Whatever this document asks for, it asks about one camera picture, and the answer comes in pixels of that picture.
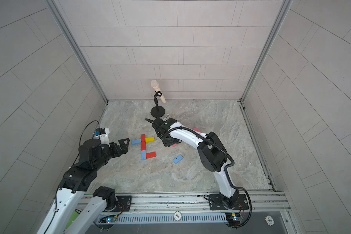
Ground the beige wooden microphone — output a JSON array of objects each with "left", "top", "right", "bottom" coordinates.
[{"left": 151, "top": 80, "right": 166, "bottom": 103}]

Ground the right circuit board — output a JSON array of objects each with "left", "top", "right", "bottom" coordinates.
[{"left": 225, "top": 213, "right": 242, "bottom": 227}]

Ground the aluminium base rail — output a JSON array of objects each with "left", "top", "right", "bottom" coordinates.
[{"left": 76, "top": 191, "right": 290, "bottom": 228}]

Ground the black corrugated cable hose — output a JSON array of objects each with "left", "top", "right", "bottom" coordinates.
[{"left": 145, "top": 117, "right": 253, "bottom": 228}]

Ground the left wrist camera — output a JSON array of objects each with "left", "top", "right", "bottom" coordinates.
[{"left": 93, "top": 128, "right": 110, "bottom": 145}]

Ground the yellow block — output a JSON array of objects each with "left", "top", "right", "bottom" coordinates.
[{"left": 145, "top": 137, "right": 155, "bottom": 143}]

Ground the black microphone stand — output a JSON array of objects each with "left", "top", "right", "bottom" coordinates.
[{"left": 151, "top": 91, "right": 165, "bottom": 118}]

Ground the red stem block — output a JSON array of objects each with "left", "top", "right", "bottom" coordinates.
[{"left": 140, "top": 134, "right": 146, "bottom": 143}]

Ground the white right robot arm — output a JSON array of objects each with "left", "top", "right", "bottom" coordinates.
[{"left": 152, "top": 121, "right": 239, "bottom": 210}]

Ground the poker chip right corner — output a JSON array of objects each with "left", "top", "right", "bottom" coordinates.
[{"left": 265, "top": 215, "right": 275, "bottom": 226}]

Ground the poker chip on rail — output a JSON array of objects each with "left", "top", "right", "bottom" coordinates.
[{"left": 174, "top": 211, "right": 182, "bottom": 221}]

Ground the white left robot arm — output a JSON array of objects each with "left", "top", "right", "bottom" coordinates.
[{"left": 38, "top": 138, "right": 132, "bottom": 234}]

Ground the left circuit board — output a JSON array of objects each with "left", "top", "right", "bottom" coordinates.
[{"left": 99, "top": 215, "right": 119, "bottom": 224}]

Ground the circuit board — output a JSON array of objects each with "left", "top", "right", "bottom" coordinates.
[
  {"left": 99, "top": 215, "right": 119, "bottom": 224},
  {"left": 225, "top": 213, "right": 242, "bottom": 227}
]

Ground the light blue block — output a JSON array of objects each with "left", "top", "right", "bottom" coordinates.
[
  {"left": 141, "top": 150, "right": 146, "bottom": 160},
  {"left": 173, "top": 155, "right": 183, "bottom": 164},
  {"left": 132, "top": 139, "right": 141, "bottom": 145}
]

